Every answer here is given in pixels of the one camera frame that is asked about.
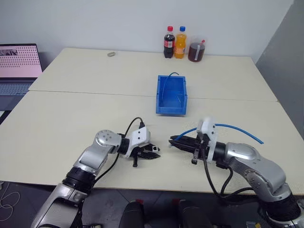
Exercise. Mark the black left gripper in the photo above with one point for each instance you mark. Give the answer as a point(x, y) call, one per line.
point(135, 161)

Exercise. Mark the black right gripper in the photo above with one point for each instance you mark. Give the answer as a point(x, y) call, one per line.
point(200, 146)

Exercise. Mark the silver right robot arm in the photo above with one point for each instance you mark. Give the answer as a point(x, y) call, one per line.
point(261, 166)

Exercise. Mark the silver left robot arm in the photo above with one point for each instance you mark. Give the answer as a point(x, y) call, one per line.
point(104, 140)

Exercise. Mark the blue plastic bin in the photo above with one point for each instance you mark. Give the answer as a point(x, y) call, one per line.
point(171, 111)

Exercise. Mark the dark rounded shape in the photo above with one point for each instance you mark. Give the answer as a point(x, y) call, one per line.
point(133, 213)
point(194, 213)

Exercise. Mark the plastic jar dark red liquid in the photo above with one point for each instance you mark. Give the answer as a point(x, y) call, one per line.
point(196, 52)

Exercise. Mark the orange soda bottle blue cap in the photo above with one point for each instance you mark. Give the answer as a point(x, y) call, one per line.
point(180, 46)

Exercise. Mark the cola bottle red cap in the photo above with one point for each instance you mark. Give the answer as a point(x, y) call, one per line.
point(169, 45)

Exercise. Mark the small grey round object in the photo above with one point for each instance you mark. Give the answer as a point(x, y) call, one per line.
point(111, 54)

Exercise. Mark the open laptop pink screen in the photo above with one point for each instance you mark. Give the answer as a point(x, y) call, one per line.
point(17, 61)

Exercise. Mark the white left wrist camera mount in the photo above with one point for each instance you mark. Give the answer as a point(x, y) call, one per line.
point(140, 135)

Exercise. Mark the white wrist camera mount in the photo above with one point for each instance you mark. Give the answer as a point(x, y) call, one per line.
point(209, 126)
point(140, 135)

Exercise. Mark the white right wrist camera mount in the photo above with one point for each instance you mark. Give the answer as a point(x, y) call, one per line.
point(209, 126)

